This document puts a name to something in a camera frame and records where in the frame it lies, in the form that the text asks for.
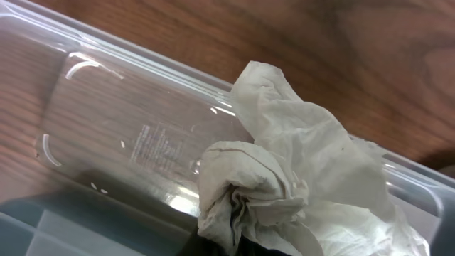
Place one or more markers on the white tissue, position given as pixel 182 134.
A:
pixel 303 186

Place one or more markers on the clear plastic bin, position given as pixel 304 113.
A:
pixel 107 106

